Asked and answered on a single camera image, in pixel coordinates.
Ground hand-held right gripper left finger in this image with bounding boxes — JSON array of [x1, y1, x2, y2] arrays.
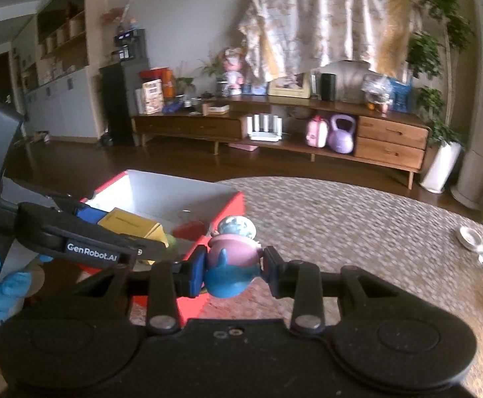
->
[[78, 245, 208, 336]]

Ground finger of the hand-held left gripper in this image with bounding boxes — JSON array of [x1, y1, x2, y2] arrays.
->
[[15, 202, 172, 266], [1, 177, 106, 228]]

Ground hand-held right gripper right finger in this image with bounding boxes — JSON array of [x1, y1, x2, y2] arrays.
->
[[263, 246, 397, 336]]

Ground small yellow box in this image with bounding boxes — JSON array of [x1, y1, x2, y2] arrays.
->
[[98, 207, 163, 243]]

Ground red cardboard box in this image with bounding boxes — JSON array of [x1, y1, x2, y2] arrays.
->
[[79, 169, 247, 320]]

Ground black cabinet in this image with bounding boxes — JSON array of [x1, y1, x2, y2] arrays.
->
[[99, 60, 151, 147]]

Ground brown and white snack bag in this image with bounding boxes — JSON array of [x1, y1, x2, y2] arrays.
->
[[142, 79, 164, 114]]

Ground white router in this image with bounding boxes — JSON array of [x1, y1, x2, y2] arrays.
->
[[246, 114, 284, 142]]

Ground pink toy suitcase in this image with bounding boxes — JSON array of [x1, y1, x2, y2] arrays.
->
[[306, 116, 330, 149]]

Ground purple kettlebell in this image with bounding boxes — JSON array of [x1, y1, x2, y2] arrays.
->
[[327, 114, 357, 154]]

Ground red and orange box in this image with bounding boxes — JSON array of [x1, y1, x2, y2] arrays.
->
[[139, 67, 175, 99]]

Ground small grassy potted plant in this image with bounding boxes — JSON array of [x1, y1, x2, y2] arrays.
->
[[173, 64, 196, 102]]

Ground black water dispenser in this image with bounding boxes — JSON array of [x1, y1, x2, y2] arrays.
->
[[114, 28, 148, 62]]

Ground dried flower stems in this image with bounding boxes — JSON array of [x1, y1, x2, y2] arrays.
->
[[101, 0, 140, 30]]

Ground wooden media cabinet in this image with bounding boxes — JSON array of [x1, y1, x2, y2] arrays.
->
[[131, 95, 433, 189]]

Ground small leafy potted plant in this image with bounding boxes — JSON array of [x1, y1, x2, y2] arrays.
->
[[198, 52, 228, 98]]

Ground black cylinder speaker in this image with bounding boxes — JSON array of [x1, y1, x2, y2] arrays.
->
[[321, 73, 336, 101]]

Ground white planter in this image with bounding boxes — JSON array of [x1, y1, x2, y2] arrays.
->
[[420, 141, 463, 194]]

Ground white small dish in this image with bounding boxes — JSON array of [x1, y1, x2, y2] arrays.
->
[[456, 227, 483, 251]]

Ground pink doll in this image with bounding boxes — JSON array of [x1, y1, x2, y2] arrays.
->
[[223, 47, 246, 95]]

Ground clear plastic bag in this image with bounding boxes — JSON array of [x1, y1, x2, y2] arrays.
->
[[362, 72, 391, 112]]

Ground blue packet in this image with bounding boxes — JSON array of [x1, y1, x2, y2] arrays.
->
[[391, 75, 413, 112]]

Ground floral draped cloth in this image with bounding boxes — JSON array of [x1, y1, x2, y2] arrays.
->
[[238, 0, 422, 84]]

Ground tall green houseplant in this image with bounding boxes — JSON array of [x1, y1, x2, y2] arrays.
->
[[405, 0, 474, 146]]

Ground white wall shelf unit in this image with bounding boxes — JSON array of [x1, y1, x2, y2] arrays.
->
[[11, 0, 109, 139]]

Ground cream picture frame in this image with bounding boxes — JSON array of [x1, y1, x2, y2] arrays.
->
[[267, 72, 312, 99]]

